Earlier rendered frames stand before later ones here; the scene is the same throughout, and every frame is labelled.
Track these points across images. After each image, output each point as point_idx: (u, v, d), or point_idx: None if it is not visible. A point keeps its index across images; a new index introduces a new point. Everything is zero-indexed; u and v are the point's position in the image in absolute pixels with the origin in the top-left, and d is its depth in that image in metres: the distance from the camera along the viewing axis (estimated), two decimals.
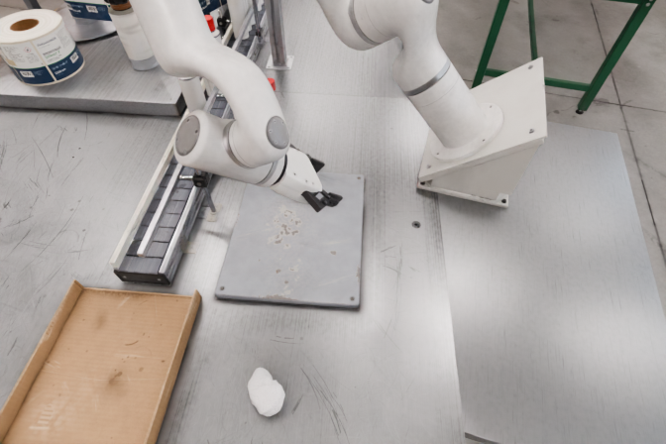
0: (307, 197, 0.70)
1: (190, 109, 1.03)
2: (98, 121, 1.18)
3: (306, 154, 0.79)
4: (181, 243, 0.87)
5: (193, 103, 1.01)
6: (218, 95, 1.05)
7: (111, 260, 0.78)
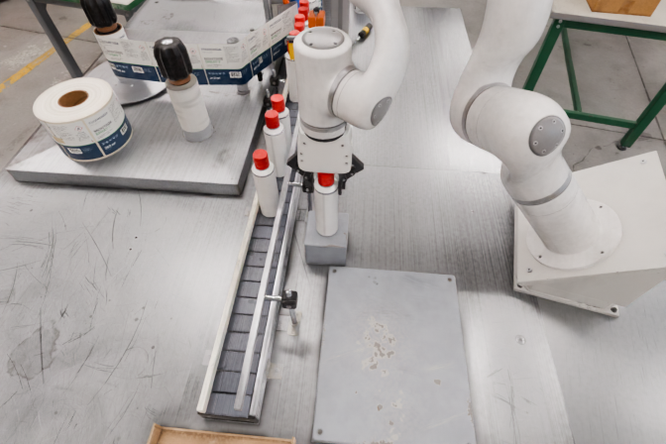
0: (295, 154, 0.73)
1: (262, 201, 0.94)
2: (153, 202, 1.08)
3: (346, 179, 0.76)
4: (267, 370, 0.78)
5: (267, 196, 0.92)
6: (290, 184, 0.96)
7: (198, 405, 0.69)
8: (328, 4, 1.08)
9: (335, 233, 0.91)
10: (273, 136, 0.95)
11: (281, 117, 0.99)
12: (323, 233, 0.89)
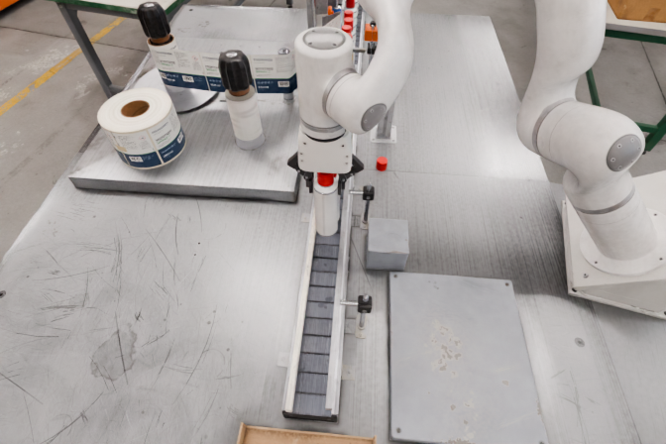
0: (295, 154, 0.73)
1: None
2: (211, 209, 1.12)
3: (346, 179, 0.76)
4: (342, 371, 0.81)
5: None
6: (352, 192, 0.99)
7: (286, 405, 0.72)
8: None
9: (334, 232, 0.91)
10: None
11: None
12: (323, 233, 0.89)
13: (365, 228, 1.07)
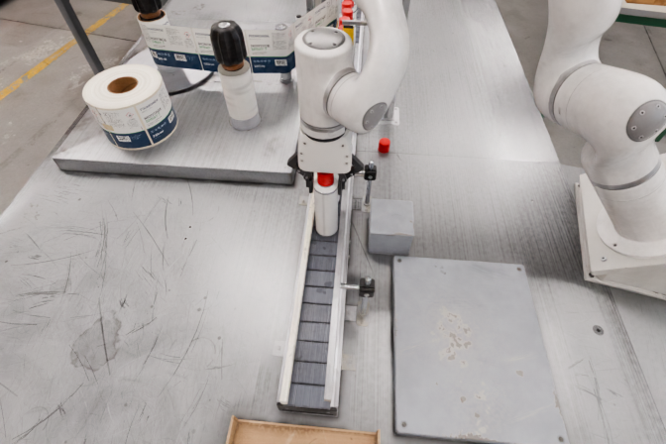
0: (295, 154, 0.74)
1: None
2: (203, 191, 1.06)
3: (346, 179, 0.76)
4: (342, 361, 0.75)
5: None
6: None
7: (281, 396, 0.66)
8: None
9: (335, 232, 0.91)
10: None
11: None
12: (323, 233, 0.89)
13: (366, 211, 1.01)
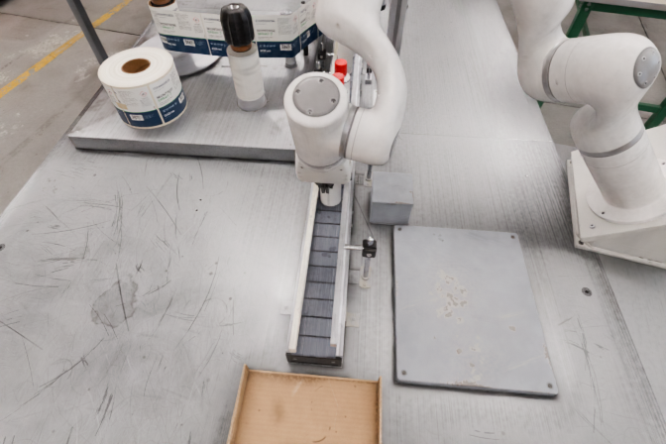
0: None
1: None
2: (212, 167, 1.11)
3: (333, 185, 0.77)
4: (346, 317, 0.80)
5: None
6: None
7: (290, 345, 0.71)
8: None
9: (338, 203, 0.96)
10: None
11: (344, 81, 1.02)
12: (327, 203, 0.94)
13: (368, 185, 1.06)
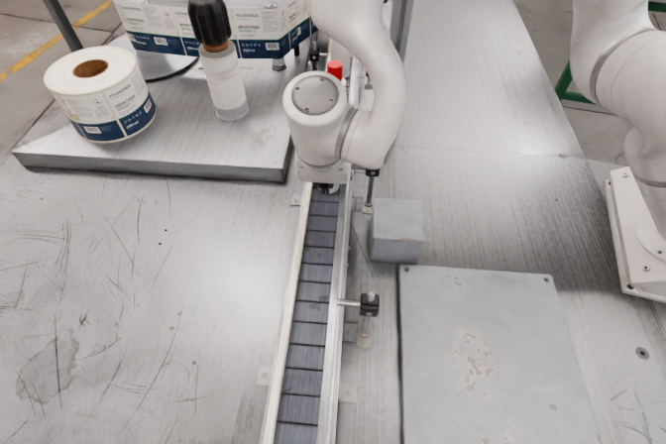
0: None
1: None
2: (182, 189, 0.93)
3: (333, 185, 0.76)
4: (340, 392, 0.63)
5: None
6: (352, 166, 0.80)
7: (265, 442, 0.53)
8: None
9: (336, 190, 0.86)
10: None
11: None
12: (324, 190, 0.85)
13: (368, 212, 0.88)
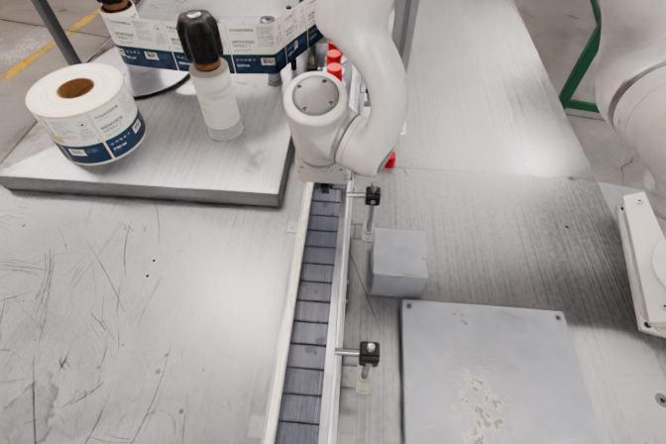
0: None
1: None
2: (172, 215, 0.88)
3: (333, 185, 0.77)
4: None
5: None
6: (351, 195, 0.76)
7: None
8: None
9: None
10: None
11: None
12: None
13: (368, 241, 0.84)
